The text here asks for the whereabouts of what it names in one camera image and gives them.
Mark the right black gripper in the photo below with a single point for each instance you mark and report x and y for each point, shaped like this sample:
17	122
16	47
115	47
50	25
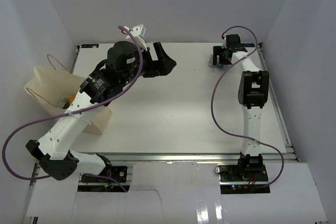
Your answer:
219	51

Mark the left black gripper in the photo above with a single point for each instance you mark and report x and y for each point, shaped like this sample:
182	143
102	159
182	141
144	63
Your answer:
163	66

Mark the orange mango candy bag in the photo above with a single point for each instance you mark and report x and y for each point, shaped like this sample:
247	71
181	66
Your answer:
71	99

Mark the grey snack packet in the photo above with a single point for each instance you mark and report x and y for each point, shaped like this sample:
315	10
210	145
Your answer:
63	103
210	62

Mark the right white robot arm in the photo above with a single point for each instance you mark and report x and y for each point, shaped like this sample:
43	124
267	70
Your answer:
252	96

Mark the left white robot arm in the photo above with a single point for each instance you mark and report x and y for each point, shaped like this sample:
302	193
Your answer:
109	78

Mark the beige paper bag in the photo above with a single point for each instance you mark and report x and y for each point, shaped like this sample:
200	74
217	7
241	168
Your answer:
49	85

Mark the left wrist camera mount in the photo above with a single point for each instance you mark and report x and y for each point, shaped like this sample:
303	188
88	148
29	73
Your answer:
138	32

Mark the aluminium table rail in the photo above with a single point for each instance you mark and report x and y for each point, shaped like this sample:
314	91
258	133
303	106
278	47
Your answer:
171	157

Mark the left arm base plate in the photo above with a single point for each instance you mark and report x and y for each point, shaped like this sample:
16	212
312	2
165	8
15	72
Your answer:
118	184

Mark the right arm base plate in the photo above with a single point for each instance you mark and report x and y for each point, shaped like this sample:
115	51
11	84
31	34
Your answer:
234	183

